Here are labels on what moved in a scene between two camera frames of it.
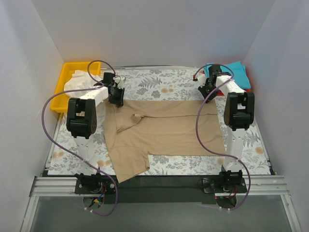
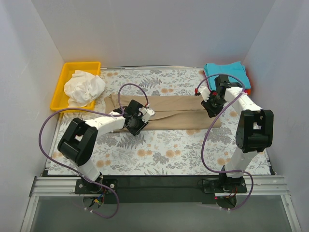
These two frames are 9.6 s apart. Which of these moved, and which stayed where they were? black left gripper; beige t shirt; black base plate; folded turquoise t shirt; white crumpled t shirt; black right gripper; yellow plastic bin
Moved: black right gripper; black left gripper; beige t shirt
Stayed: folded turquoise t shirt; white crumpled t shirt; yellow plastic bin; black base plate
